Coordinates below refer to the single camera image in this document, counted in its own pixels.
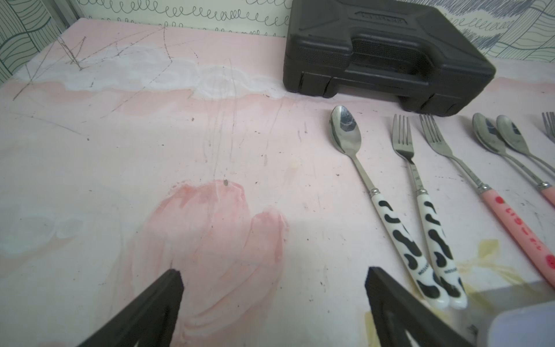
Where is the pink handle spoon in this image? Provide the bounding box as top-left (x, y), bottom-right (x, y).
top-left (472, 113), bottom-right (554, 205)

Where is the black plastic tool case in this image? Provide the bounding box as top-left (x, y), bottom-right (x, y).
top-left (283, 1), bottom-right (496, 117)

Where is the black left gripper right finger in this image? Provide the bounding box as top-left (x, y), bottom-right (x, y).
top-left (365, 267), bottom-right (471, 347)

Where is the cow pattern handle spoon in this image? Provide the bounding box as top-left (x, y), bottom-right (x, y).
top-left (330, 105), bottom-right (449, 309)

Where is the cow pattern handle fork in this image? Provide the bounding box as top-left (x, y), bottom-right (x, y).
top-left (392, 115), bottom-right (468, 309)

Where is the white floral handle fork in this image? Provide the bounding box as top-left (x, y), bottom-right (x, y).
top-left (542, 111), bottom-right (555, 143)

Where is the white floral handle spoon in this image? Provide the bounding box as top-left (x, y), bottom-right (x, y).
top-left (497, 115), bottom-right (554, 172)

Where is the lavender placemat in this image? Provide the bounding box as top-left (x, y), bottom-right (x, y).
top-left (471, 281), bottom-right (554, 346)

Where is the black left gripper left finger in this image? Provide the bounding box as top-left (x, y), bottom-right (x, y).
top-left (80, 269), bottom-right (184, 347)

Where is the pink handle fork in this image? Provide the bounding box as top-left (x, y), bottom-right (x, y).
top-left (419, 115), bottom-right (554, 286)

